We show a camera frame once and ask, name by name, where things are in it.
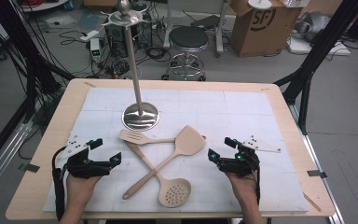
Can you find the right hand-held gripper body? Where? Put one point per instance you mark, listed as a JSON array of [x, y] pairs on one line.
[[242, 166]]

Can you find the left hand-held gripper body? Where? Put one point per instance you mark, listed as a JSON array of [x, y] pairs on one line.
[[84, 166]]

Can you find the beige solid turner spatula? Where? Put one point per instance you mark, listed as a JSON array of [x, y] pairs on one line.
[[189, 141]]

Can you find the beige slotted spatula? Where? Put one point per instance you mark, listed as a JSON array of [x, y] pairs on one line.
[[135, 137]]

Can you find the silver metal utensil stand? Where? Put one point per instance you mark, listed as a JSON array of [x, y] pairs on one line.
[[141, 119]]

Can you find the person's right hand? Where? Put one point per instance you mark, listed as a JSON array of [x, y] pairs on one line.
[[245, 188]]

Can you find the person's left hand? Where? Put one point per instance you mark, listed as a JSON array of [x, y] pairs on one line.
[[79, 189]]

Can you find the white table mat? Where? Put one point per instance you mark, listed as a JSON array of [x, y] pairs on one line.
[[230, 118]]

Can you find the black tape strip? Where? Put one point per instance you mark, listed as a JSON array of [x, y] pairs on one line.
[[317, 174], [31, 168]]

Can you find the beige skimmer spoon with holes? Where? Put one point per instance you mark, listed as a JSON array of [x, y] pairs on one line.
[[174, 193]]

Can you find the white bench power supply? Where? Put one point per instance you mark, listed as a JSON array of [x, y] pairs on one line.
[[95, 49]]

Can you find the black computer tower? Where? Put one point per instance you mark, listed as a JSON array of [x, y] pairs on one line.
[[116, 40]]

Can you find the white power strip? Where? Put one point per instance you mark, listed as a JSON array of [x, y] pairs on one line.
[[89, 35]]

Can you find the black round stool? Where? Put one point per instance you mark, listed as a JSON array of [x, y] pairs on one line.
[[188, 37]]

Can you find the printed cardboard box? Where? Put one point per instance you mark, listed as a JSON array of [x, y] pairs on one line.
[[261, 31]]

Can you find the blue floor mat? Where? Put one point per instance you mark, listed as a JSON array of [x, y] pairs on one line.
[[89, 22]]

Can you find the white flat platform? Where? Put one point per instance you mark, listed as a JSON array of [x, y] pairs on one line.
[[320, 49]]

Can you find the white round disc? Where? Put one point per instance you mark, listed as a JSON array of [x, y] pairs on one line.
[[260, 3]]

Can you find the round white table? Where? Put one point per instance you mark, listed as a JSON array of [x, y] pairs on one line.
[[51, 5]]

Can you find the aluminium rail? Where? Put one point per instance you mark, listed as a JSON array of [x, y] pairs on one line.
[[3, 161], [323, 174]]

